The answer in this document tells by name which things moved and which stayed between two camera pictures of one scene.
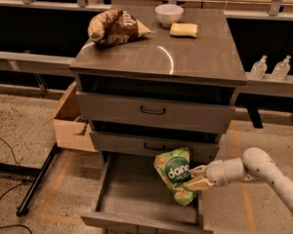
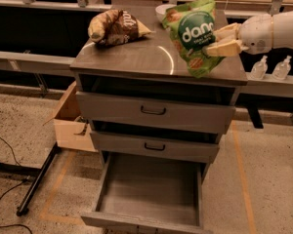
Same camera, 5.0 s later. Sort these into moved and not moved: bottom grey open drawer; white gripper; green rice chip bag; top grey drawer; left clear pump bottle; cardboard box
Moved: green rice chip bag; white gripper
Not moved: top grey drawer; cardboard box; left clear pump bottle; bottom grey open drawer
